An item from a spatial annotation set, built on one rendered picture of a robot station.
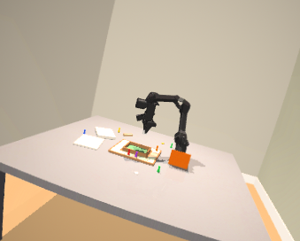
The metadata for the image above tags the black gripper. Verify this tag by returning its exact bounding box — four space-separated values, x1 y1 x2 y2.
142 110 157 134

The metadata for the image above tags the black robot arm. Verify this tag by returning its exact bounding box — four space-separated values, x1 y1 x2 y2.
135 92 190 153

